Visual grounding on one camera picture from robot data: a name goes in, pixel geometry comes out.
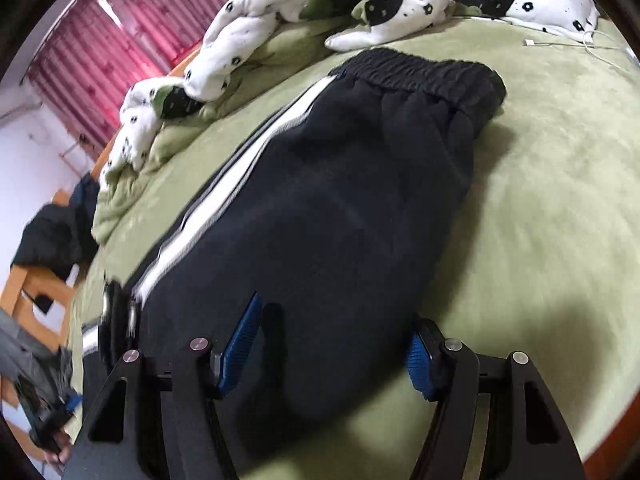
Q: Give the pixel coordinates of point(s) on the white floral quilt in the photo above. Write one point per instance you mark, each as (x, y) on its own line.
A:
(250, 35)

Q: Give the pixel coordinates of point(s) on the white floral pillow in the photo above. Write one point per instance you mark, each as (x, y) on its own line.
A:
(550, 0)

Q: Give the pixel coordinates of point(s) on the red patterned curtain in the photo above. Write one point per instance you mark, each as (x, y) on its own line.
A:
(175, 5)
(90, 70)

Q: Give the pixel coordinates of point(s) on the navy garment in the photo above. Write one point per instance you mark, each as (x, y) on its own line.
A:
(85, 192)

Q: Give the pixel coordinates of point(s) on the wooden bed frame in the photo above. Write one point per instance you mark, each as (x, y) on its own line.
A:
(30, 285)

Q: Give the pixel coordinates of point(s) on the black jacket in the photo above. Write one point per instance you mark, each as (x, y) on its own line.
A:
(50, 235)

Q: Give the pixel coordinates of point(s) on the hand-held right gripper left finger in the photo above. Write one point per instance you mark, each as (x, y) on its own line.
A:
(240, 350)

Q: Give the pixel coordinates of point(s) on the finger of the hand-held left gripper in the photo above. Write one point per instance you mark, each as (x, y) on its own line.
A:
(117, 320)

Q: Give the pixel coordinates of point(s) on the black pants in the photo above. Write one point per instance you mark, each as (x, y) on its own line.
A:
(325, 210)

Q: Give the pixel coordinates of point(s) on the green fleece blanket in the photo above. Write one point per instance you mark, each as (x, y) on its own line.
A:
(525, 210)

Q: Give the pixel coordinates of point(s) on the grey jeans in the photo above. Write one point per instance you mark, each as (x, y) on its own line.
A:
(25, 355)

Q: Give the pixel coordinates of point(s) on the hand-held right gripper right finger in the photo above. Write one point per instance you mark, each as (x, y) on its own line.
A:
(417, 365)

